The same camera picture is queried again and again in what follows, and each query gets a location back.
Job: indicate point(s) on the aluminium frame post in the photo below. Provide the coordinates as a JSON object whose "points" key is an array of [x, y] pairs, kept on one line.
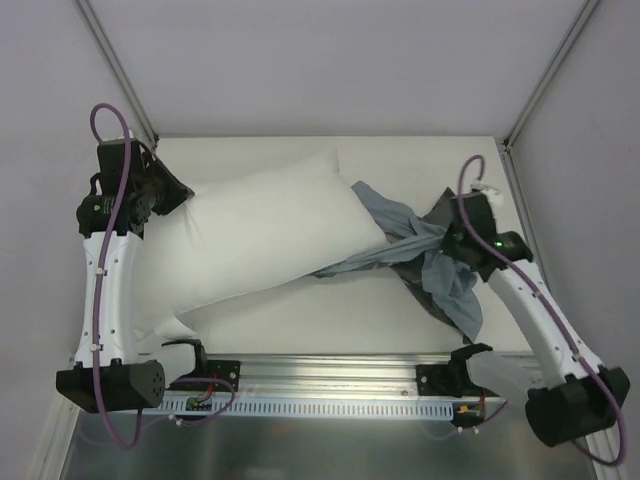
{"points": [[100, 37], [574, 33]]}

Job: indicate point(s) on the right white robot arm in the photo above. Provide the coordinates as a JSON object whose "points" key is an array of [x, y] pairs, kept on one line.
{"points": [[576, 395]]}

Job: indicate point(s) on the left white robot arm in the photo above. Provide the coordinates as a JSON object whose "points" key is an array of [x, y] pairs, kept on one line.
{"points": [[108, 373]]}

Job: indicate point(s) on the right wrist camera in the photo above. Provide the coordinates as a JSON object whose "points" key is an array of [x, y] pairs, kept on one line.
{"points": [[494, 196]]}

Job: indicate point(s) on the aluminium mounting rail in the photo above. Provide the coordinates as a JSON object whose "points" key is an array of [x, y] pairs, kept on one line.
{"points": [[371, 377]]}

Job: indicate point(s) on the right aluminium frame post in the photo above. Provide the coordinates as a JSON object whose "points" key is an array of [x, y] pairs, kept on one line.
{"points": [[574, 33]]}

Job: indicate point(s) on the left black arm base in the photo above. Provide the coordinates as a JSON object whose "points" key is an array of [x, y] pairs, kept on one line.
{"points": [[220, 372]]}

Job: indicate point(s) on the grey striped pillowcase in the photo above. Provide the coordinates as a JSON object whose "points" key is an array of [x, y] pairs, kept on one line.
{"points": [[443, 286]]}

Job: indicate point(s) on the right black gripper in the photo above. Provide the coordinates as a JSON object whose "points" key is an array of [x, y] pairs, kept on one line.
{"points": [[451, 220]]}

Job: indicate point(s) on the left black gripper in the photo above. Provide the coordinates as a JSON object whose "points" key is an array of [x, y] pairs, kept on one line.
{"points": [[170, 185]]}

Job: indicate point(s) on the white pillow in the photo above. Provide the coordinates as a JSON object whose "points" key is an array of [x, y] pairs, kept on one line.
{"points": [[246, 235]]}

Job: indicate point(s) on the left aluminium frame post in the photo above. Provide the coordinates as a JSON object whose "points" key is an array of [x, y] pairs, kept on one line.
{"points": [[100, 37]]}

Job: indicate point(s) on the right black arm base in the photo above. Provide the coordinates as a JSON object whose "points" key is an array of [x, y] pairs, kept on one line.
{"points": [[450, 378]]}

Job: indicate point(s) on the white slotted cable duct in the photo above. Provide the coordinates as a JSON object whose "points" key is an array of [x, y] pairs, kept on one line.
{"points": [[403, 409]]}

